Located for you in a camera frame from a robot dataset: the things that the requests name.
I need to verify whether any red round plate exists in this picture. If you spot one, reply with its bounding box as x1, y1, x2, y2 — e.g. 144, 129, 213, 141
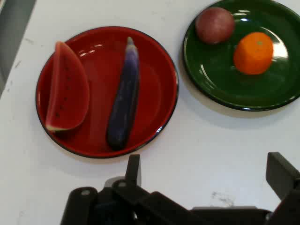
35, 26, 180, 159

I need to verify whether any watermelon slice toy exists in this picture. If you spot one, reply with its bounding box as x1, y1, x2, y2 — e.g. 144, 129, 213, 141
45, 41, 90, 132

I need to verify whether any purple eggplant toy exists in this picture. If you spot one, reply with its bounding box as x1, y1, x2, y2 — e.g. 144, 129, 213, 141
106, 36, 140, 151

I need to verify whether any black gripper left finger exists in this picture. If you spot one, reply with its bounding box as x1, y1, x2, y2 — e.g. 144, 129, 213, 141
60, 154, 193, 225

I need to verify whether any dark red round fruit toy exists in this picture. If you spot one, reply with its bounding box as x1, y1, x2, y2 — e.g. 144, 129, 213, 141
195, 7, 236, 45

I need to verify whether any dark green round plate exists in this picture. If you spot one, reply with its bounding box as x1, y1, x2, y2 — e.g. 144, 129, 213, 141
183, 0, 300, 112

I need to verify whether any orange mandarin toy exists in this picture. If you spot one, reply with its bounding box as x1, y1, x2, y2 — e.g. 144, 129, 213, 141
233, 31, 274, 75

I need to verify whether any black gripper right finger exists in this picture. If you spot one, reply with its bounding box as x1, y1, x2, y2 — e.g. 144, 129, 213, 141
265, 152, 300, 225

